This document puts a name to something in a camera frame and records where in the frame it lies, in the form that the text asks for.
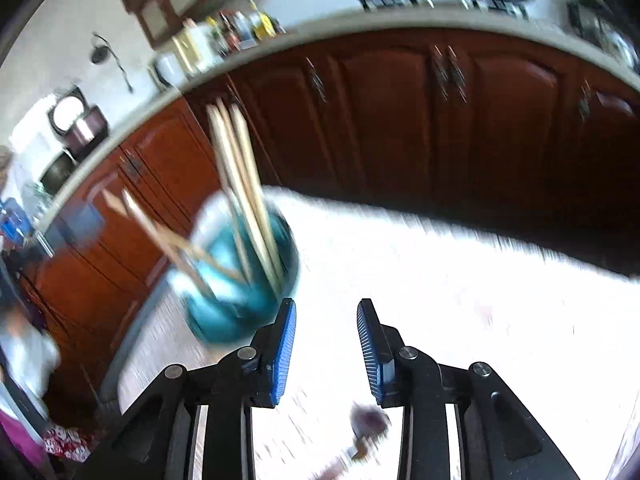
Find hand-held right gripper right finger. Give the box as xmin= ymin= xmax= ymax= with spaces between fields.
xmin=356 ymin=298 xmax=576 ymax=480

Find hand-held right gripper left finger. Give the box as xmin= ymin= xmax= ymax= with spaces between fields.
xmin=75 ymin=298 xmax=297 ymax=480

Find floral utensil holder cup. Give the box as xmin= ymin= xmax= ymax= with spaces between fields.
xmin=166 ymin=192 xmax=301 ymax=347

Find wooden chopstick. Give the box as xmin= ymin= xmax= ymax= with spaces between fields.
xmin=216 ymin=101 xmax=276 ymax=288
xmin=121 ymin=189 xmax=243 ymax=283
xmin=101 ymin=190 xmax=203 ymax=293
xmin=206 ymin=104 xmax=253 ymax=283
xmin=230 ymin=104 xmax=283 ymax=288

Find quilted pink tablecloth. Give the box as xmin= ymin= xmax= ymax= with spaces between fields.
xmin=107 ymin=185 xmax=640 ymax=480

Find brown wooden kitchen cabinets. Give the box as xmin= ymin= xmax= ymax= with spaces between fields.
xmin=20 ymin=30 xmax=640 ymax=411

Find person's clothing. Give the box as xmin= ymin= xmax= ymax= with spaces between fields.
xmin=0 ymin=305 xmax=93 ymax=480

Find rice cooker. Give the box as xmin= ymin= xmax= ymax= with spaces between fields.
xmin=46 ymin=86 xmax=110 ymax=157

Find bottles and jars group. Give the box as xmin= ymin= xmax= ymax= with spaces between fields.
xmin=170 ymin=0 xmax=287 ymax=73

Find grey kitchen countertop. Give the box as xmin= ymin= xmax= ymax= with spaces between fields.
xmin=30 ymin=2 xmax=640 ymax=221

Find metal spoon gold handle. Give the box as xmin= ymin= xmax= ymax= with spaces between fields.
xmin=320 ymin=401 xmax=392 ymax=480

